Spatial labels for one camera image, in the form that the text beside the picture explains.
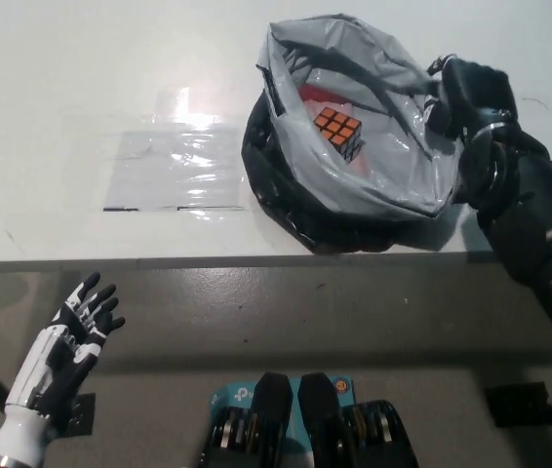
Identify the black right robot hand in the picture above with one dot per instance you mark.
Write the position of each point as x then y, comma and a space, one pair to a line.
481, 92

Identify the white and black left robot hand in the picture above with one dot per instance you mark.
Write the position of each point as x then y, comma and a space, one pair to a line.
42, 361

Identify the rubik's cube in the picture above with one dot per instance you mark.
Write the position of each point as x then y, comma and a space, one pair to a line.
337, 124

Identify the grey and black plastic bag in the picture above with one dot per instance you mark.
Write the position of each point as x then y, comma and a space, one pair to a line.
354, 195

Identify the red item inside bag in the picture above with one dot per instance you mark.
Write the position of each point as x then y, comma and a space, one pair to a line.
315, 92

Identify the short black tape strip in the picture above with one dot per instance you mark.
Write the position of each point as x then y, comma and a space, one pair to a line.
120, 209

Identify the teal box with logo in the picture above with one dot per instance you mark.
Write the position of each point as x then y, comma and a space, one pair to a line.
232, 392

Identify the long black tape strip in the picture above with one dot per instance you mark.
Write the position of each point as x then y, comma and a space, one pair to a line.
208, 207

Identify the clear plastic sheet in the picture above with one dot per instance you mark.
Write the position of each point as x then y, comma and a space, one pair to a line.
169, 166

